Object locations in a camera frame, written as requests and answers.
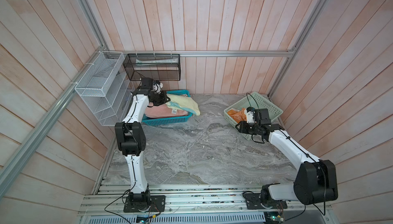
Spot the pink towel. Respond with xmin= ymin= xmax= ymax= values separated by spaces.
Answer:
xmin=144 ymin=104 xmax=188 ymax=119

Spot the orange patterned towel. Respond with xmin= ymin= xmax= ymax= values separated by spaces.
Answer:
xmin=227 ymin=108 xmax=247 ymax=125

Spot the light green towel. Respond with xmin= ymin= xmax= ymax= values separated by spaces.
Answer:
xmin=166 ymin=94 xmax=201 ymax=116

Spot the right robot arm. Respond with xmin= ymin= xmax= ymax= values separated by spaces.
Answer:
xmin=235 ymin=107 xmax=338 ymax=209

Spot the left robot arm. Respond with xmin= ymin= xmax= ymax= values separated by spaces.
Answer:
xmin=115 ymin=78 xmax=169 ymax=211

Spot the teal plastic basket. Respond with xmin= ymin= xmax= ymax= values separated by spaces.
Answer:
xmin=142 ymin=89 xmax=193 ymax=126

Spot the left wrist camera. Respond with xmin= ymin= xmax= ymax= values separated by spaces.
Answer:
xmin=153 ymin=80 xmax=163 ymax=94

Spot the black mesh wall basket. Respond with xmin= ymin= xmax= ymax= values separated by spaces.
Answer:
xmin=123 ymin=53 xmax=181 ymax=81

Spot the white wire shelf rack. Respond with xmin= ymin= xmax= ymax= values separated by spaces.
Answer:
xmin=75 ymin=51 xmax=132 ymax=127

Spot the aluminium back wall rail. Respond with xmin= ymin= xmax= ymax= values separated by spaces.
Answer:
xmin=108 ymin=50 xmax=295 ymax=57

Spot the aluminium wall rail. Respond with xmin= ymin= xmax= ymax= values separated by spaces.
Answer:
xmin=1 ymin=46 xmax=105 ymax=198
xmin=108 ymin=50 xmax=295 ymax=57

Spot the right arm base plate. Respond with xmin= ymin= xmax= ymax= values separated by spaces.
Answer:
xmin=242 ymin=191 xmax=288 ymax=210

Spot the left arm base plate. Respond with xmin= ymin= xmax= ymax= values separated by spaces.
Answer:
xmin=123 ymin=194 xmax=166 ymax=213

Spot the aluminium left wall rail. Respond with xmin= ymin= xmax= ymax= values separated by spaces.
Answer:
xmin=1 ymin=46 xmax=105 ymax=198

